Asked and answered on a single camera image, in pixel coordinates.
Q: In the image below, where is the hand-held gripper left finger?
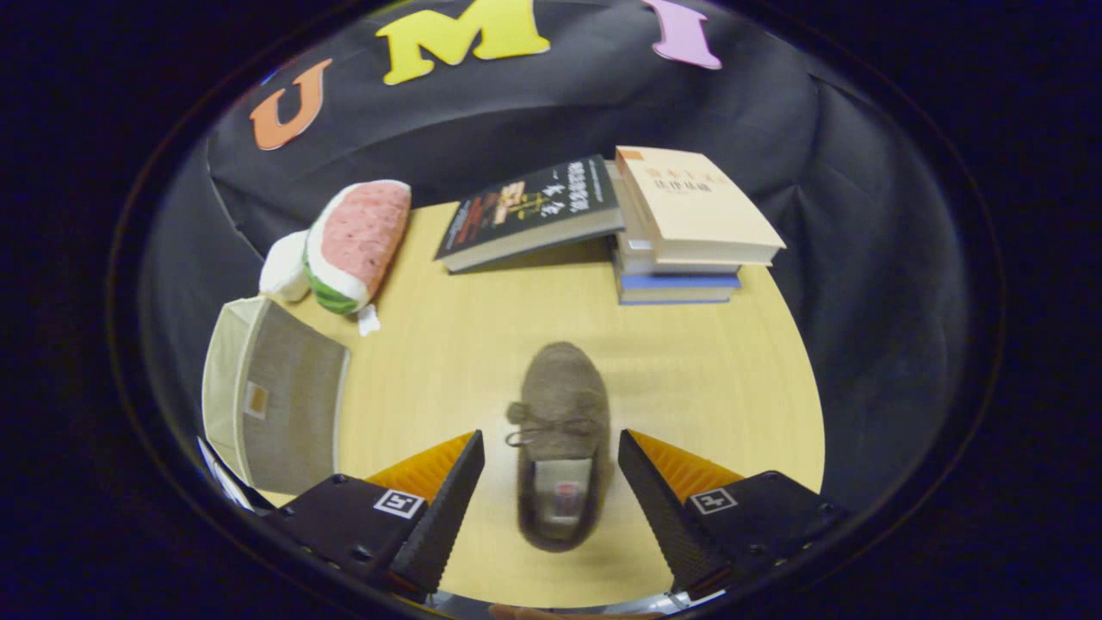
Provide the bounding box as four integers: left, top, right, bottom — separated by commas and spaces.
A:
258, 430, 486, 602

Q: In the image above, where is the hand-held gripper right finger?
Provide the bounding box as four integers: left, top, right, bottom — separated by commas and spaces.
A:
617, 428, 849, 601

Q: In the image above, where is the brown moccasin shoe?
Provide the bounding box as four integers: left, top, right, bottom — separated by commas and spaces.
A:
505, 341, 614, 554

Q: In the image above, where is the cream fabric storage box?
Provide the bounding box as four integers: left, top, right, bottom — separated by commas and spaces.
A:
201, 296, 351, 497

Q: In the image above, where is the blue cover book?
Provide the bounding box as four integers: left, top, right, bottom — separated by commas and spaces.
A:
614, 250, 742, 306

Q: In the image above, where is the white cover book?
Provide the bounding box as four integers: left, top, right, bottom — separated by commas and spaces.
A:
607, 164, 741, 276

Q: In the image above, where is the white plush toy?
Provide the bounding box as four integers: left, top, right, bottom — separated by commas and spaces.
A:
258, 229, 311, 303

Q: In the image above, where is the watermelon slice plush toy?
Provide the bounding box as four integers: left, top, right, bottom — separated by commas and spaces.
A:
302, 179, 413, 337

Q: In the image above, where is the black cover book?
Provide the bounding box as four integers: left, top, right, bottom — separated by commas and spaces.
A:
433, 154, 626, 275

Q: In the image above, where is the beige cover book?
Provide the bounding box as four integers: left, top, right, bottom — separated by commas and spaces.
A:
615, 146, 787, 267

